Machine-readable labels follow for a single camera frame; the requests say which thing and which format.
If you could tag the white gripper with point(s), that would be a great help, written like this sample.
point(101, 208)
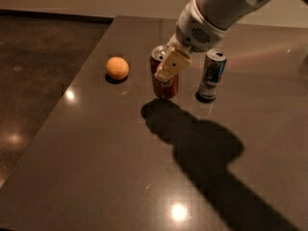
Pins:
point(193, 33)

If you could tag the red coke can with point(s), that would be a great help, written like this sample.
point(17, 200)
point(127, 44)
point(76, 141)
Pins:
point(163, 90)

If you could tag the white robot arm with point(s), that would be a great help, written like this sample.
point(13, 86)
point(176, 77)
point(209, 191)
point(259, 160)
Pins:
point(235, 10)

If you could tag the silver blue energy drink can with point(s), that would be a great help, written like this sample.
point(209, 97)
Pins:
point(215, 61)

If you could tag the orange fruit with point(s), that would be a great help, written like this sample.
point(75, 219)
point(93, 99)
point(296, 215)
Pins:
point(117, 68)

